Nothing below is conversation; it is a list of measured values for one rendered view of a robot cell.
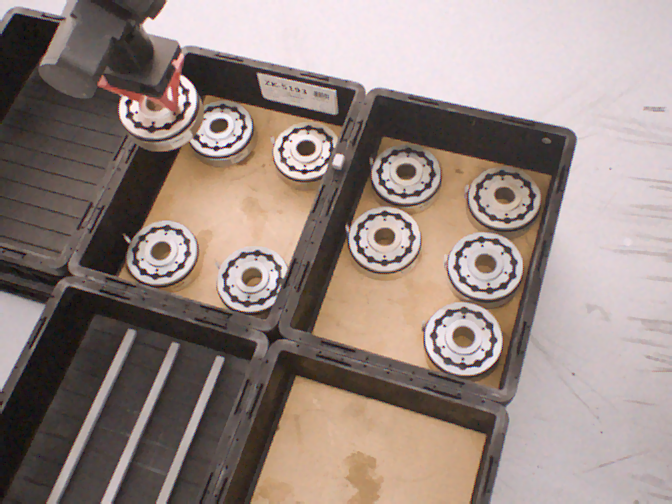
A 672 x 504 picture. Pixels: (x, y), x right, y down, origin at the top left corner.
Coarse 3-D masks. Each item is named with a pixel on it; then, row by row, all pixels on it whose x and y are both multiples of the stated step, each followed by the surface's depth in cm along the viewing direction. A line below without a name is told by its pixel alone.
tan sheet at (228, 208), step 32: (256, 128) 120; (192, 160) 118; (256, 160) 117; (160, 192) 116; (192, 192) 115; (224, 192) 115; (256, 192) 115; (288, 192) 114; (192, 224) 113; (224, 224) 113; (256, 224) 112; (288, 224) 112; (160, 256) 111; (224, 256) 110; (288, 256) 110; (192, 288) 109
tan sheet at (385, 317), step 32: (448, 160) 114; (480, 160) 114; (448, 192) 112; (544, 192) 111; (352, 224) 111; (448, 224) 110; (352, 288) 107; (384, 288) 106; (416, 288) 106; (448, 288) 106; (320, 320) 105; (352, 320) 105; (384, 320) 104; (416, 320) 104; (512, 320) 103; (384, 352) 102; (416, 352) 102
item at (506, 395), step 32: (384, 96) 108; (416, 96) 108; (544, 128) 104; (352, 160) 104; (320, 224) 100; (544, 224) 98; (544, 256) 97; (288, 320) 95; (352, 352) 92; (512, 352) 91; (448, 384) 90; (480, 384) 89; (512, 384) 89
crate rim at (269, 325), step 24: (192, 48) 114; (288, 72) 111; (312, 72) 111; (360, 96) 108; (336, 144) 105; (120, 168) 106; (96, 216) 103; (312, 216) 101; (72, 264) 100; (120, 288) 98; (144, 288) 98; (288, 288) 96; (216, 312) 96
